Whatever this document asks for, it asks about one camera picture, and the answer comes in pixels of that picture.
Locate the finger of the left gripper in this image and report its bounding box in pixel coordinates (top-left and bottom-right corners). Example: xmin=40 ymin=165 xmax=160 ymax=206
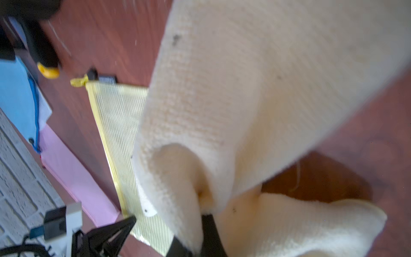
xmin=72 ymin=215 xmax=137 ymax=257

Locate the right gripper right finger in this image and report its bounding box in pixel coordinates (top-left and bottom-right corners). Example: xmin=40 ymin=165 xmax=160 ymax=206
xmin=200 ymin=215 xmax=227 ymax=257

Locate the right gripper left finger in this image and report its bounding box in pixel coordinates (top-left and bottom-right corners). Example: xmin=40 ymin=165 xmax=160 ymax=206
xmin=166 ymin=237 xmax=193 ymax=257

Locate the yellow document bag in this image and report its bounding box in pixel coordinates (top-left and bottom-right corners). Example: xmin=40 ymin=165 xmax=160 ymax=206
xmin=70 ymin=75 xmax=173 ymax=256

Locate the yellow cleaning cloth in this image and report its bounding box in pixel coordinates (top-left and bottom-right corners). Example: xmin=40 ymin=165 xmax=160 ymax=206
xmin=132 ymin=1 xmax=411 ymax=257

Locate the blue document bag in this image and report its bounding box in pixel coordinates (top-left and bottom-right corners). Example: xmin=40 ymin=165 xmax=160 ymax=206
xmin=1 ymin=57 xmax=41 ymax=153

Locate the clear mesh document bag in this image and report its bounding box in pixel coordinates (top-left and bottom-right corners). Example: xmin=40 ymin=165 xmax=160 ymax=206
xmin=36 ymin=86 xmax=52 ymax=131

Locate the pink document bag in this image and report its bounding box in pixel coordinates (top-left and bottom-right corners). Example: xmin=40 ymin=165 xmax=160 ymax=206
xmin=40 ymin=125 xmax=120 ymax=227

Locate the black plastic toolbox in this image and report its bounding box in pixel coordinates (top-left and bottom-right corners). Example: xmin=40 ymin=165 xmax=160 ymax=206
xmin=1 ymin=0 xmax=62 ymax=20

